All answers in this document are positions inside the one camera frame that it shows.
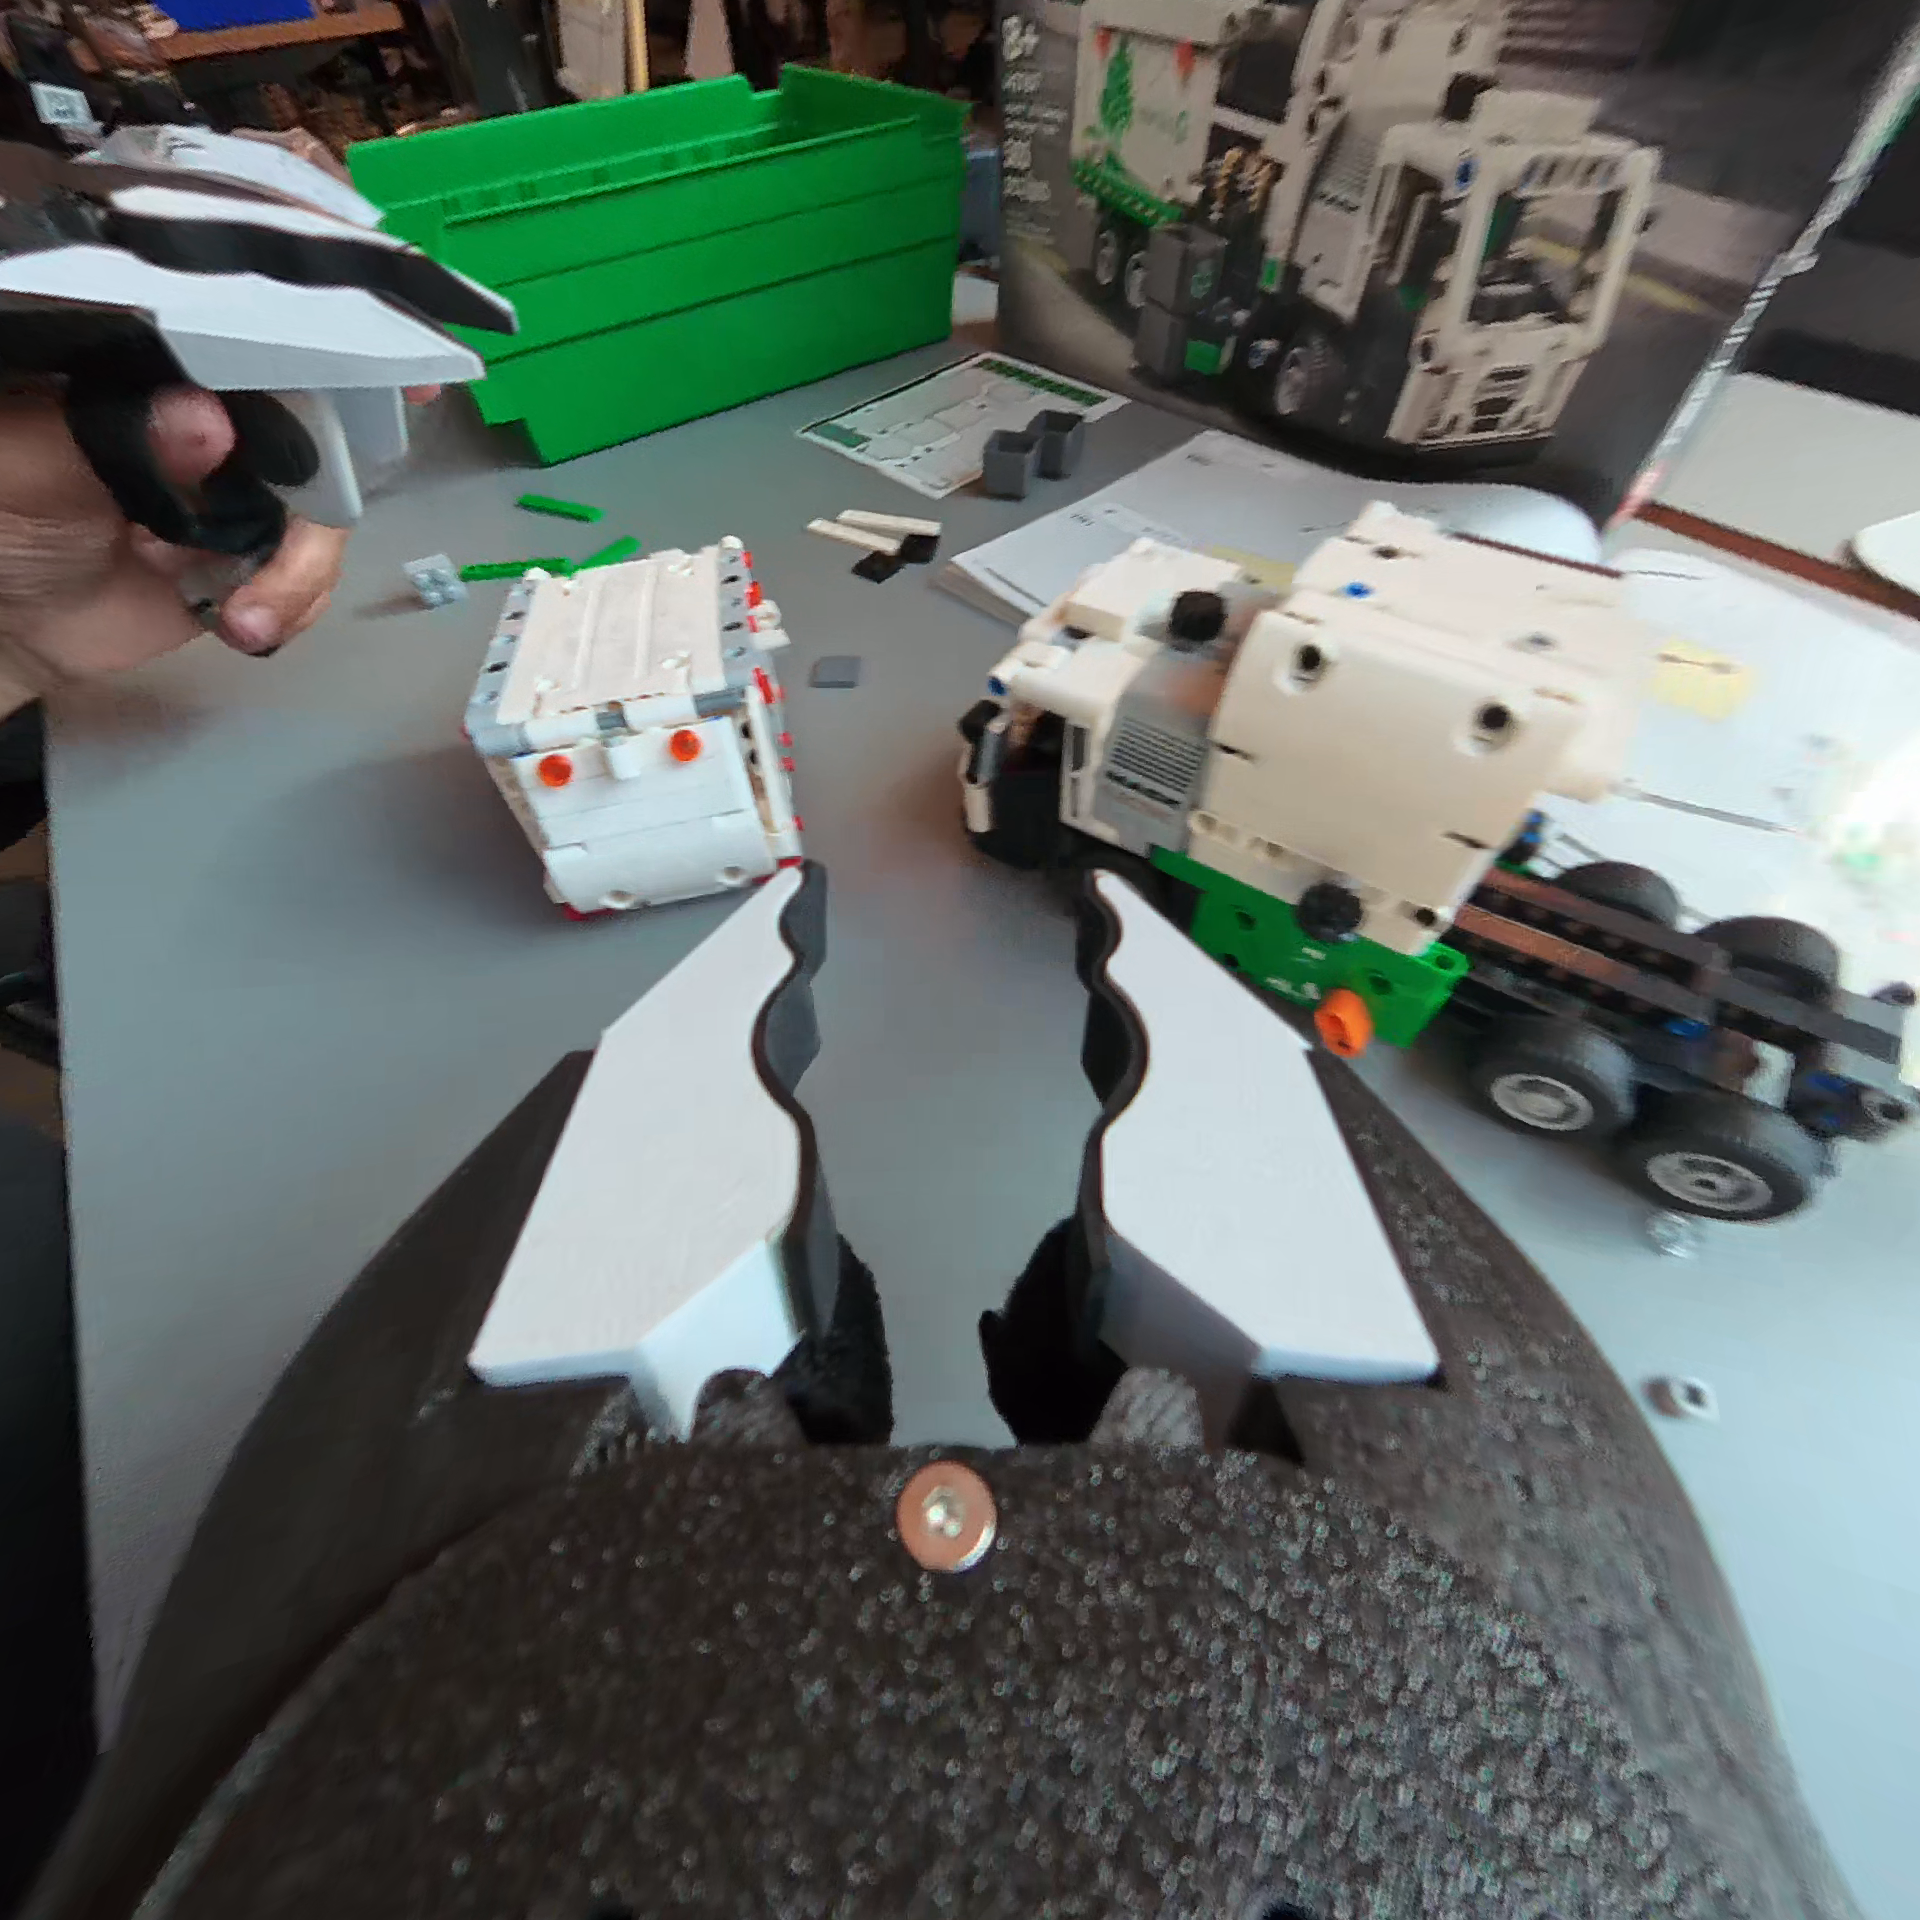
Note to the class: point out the dark grey lego bin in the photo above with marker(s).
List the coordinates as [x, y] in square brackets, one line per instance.
[1012, 462]
[1060, 440]

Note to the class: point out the white lego container body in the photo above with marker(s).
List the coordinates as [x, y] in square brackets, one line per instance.
[630, 705]

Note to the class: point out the person's left hand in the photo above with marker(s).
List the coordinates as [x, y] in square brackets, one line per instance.
[76, 569]

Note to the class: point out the lego set cardboard box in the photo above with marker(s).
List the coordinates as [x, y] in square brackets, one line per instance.
[1349, 212]

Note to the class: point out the lego instruction booklet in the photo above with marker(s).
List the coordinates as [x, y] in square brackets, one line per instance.
[1172, 518]

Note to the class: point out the green plastic bin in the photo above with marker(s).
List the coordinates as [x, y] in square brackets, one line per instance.
[674, 285]

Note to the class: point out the white round plate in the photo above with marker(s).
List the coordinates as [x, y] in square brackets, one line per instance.
[1894, 558]

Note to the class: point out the green lego plate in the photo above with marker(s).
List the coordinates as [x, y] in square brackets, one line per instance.
[513, 569]

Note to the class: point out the white long lego piece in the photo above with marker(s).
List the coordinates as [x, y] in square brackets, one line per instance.
[878, 527]

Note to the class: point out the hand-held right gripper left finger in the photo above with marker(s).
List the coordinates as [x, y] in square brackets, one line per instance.
[662, 1184]

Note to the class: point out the light grey lego brick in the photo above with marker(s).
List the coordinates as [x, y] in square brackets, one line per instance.
[434, 582]

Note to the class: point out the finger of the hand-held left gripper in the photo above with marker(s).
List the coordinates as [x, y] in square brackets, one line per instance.
[285, 324]
[224, 172]

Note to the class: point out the small metal nut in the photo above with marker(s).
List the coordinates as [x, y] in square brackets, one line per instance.
[1680, 1396]

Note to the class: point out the dark grey lego tile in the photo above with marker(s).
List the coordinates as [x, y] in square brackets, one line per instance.
[837, 670]

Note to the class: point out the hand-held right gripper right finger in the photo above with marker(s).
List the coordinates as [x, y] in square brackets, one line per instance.
[1244, 1200]

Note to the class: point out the white paper sheet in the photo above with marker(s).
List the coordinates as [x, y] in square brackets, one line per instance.
[1785, 780]

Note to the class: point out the lego sticker sheet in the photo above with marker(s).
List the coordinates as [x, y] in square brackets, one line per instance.
[960, 421]

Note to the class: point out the green lego beam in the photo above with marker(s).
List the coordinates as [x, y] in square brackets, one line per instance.
[560, 509]
[609, 551]

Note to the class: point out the yellow sticky note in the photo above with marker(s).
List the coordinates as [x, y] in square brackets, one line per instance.
[1700, 682]

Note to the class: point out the black lego piece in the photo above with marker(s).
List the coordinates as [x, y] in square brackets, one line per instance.
[892, 558]

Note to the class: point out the white lego truck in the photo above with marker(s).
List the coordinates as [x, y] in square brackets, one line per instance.
[1349, 750]

